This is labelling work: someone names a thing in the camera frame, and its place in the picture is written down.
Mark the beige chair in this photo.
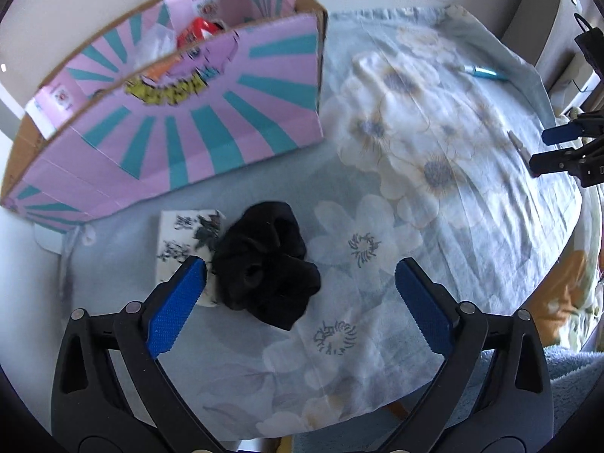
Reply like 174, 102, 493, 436
500, 0, 604, 119

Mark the blue fluffy rug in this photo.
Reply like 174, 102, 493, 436
542, 333, 604, 439

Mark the orange packet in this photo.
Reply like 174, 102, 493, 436
142, 54, 182, 81

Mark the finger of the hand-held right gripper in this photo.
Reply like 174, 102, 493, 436
528, 148, 587, 179
542, 111, 604, 143

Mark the cardboard box with pink lining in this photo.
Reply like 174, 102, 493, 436
0, 0, 328, 234

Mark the black scrunchie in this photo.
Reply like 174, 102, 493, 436
210, 201, 322, 331

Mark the red packet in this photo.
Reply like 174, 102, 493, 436
177, 18, 225, 48

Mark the blue pen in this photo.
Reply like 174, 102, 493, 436
459, 65, 510, 81

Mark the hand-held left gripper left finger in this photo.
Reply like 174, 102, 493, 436
51, 255, 222, 453

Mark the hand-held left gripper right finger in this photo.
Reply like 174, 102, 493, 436
377, 257, 555, 453

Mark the black bag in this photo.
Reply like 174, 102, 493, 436
573, 12, 604, 81

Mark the white box with black print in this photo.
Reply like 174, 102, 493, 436
155, 208, 228, 309

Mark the clear plastic wrapper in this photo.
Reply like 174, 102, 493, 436
134, 23, 177, 64

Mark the floral tablecloth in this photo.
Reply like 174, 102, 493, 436
61, 6, 604, 437

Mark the wooden table leg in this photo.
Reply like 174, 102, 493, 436
387, 399, 416, 423

